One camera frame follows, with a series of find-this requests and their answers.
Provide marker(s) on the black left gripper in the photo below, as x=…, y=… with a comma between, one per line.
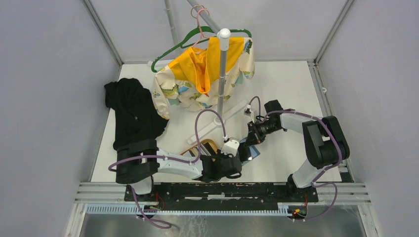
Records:
x=219, y=153

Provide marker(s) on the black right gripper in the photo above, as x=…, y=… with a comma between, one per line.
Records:
x=253, y=138

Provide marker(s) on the yellow box of cards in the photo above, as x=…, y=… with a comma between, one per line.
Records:
x=208, y=148

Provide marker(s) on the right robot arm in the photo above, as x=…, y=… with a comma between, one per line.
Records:
x=325, y=144

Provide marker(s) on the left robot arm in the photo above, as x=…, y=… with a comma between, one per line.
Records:
x=138, y=162

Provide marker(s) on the yellow dinosaur print shirt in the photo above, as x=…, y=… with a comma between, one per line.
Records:
x=191, y=79

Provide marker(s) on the black garment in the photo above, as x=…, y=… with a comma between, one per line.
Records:
x=135, y=114

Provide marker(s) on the white clothes rack stand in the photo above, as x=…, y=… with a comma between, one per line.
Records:
x=223, y=34

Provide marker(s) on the pink clothes hanger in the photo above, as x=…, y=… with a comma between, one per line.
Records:
x=202, y=35

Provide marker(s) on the green clothes hanger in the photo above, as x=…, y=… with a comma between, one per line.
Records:
x=193, y=32

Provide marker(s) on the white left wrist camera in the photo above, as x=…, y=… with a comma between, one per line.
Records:
x=230, y=147

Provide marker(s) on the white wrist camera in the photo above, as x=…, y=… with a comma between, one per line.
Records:
x=249, y=112
x=230, y=147

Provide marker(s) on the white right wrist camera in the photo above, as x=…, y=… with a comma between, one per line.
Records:
x=249, y=112

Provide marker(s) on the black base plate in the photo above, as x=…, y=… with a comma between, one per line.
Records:
x=225, y=196

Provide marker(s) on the white slotted cable duct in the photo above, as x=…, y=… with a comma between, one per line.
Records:
x=133, y=209

